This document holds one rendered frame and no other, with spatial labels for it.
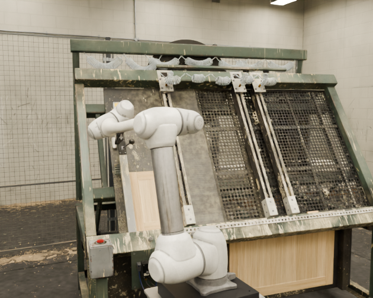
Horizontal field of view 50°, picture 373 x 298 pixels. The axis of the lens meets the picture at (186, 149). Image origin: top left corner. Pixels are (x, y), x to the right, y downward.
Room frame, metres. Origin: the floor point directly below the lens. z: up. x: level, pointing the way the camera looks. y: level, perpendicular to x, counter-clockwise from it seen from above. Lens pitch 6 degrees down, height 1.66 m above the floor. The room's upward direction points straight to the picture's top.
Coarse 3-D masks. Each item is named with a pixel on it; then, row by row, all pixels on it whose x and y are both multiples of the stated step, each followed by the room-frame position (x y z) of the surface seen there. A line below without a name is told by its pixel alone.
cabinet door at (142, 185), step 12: (132, 180) 2.55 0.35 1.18; (144, 180) 2.58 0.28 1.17; (132, 192) 2.51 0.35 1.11; (144, 192) 2.53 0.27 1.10; (144, 204) 2.49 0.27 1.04; (156, 204) 2.51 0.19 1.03; (144, 216) 2.44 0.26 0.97; (156, 216) 2.46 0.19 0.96; (144, 228) 2.39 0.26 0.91; (156, 228) 2.41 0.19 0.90
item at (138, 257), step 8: (136, 256) 2.27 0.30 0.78; (144, 256) 2.29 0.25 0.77; (136, 264) 2.27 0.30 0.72; (144, 264) 2.18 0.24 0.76; (136, 272) 2.27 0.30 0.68; (144, 272) 2.19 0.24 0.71; (136, 280) 2.27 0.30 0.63; (144, 280) 2.29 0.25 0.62; (152, 280) 2.30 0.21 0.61; (136, 288) 2.27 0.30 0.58
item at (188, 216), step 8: (160, 72) 3.01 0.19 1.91; (168, 72) 2.88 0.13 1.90; (160, 80) 2.96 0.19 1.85; (160, 88) 2.92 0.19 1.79; (168, 88) 2.94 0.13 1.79; (160, 96) 2.99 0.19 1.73; (168, 96) 2.95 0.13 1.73; (168, 104) 2.94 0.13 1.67; (176, 144) 2.74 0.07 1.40; (176, 152) 2.74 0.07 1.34; (176, 160) 2.66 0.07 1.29; (176, 168) 2.63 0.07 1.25; (184, 168) 2.65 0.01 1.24; (184, 176) 2.61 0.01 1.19; (184, 184) 2.59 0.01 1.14; (184, 192) 2.55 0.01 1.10; (184, 200) 2.51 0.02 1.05; (184, 208) 2.48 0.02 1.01; (192, 208) 2.50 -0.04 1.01; (184, 216) 2.47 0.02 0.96; (192, 216) 2.46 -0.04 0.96; (184, 224) 2.47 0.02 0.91; (192, 224) 2.45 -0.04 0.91
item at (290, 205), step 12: (264, 72) 3.12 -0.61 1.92; (252, 84) 3.20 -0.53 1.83; (264, 84) 3.12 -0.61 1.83; (252, 96) 3.24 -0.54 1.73; (264, 108) 3.13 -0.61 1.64; (264, 120) 3.07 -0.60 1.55; (264, 132) 3.05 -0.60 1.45; (276, 144) 2.97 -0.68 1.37; (276, 156) 2.90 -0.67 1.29; (276, 168) 2.87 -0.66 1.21; (288, 180) 2.81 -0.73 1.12; (288, 192) 2.79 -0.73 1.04; (288, 204) 2.71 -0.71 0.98
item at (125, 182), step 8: (112, 104) 2.83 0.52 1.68; (120, 160) 2.59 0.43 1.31; (120, 168) 2.57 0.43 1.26; (128, 176) 2.54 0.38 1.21; (128, 184) 2.51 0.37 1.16; (128, 192) 2.48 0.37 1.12; (128, 200) 2.45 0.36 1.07; (128, 208) 2.42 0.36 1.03; (128, 216) 2.39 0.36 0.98; (128, 224) 2.36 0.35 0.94
